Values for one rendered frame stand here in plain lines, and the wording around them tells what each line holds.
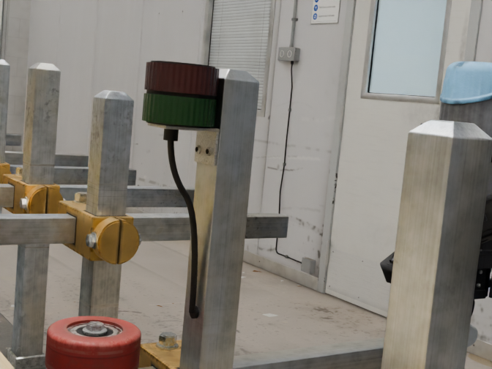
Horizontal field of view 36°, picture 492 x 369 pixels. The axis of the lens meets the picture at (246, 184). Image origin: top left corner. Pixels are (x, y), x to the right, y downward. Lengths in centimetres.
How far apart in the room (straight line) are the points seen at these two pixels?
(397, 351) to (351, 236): 400
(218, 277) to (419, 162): 26
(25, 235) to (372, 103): 360
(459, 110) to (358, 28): 366
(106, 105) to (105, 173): 8
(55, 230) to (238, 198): 31
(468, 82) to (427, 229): 45
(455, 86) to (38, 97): 55
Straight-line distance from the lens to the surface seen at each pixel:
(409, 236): 46
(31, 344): 116
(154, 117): 61
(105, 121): 86
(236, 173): 65
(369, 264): 437
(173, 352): 75
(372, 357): 86
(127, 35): 708
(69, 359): 66
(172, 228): 96
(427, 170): 45
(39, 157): 110
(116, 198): 88
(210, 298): 66
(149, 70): 62
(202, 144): 65
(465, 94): 89
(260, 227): 103
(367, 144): 438
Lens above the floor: 112
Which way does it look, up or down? 6 degrees down
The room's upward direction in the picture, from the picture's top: 5 degrees clockwise
